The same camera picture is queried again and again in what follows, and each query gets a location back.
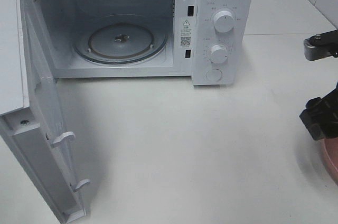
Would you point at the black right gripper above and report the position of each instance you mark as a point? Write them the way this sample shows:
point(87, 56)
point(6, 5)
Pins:
point(320, 116)

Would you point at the pink round plate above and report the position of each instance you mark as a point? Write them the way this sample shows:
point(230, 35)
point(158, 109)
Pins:
point(329, 155)

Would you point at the round white door release button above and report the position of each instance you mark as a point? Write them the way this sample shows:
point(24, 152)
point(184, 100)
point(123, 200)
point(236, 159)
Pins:
point(214, 75)

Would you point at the white microwave door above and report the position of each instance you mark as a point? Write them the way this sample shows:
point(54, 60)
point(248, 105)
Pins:
point(32, 123)

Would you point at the white lower timer knob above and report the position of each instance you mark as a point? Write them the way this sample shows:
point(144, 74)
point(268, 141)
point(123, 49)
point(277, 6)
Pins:
point(218, 54)

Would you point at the white upper power knob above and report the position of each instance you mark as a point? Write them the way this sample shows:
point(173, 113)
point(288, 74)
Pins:
point(223, 21)

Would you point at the white microwave oven body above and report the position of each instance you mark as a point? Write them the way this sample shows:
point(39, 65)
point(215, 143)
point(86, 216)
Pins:
point(186, 54)

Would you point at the glass microwave turntable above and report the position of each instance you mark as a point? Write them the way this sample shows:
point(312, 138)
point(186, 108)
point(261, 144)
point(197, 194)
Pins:
point(122, 39)

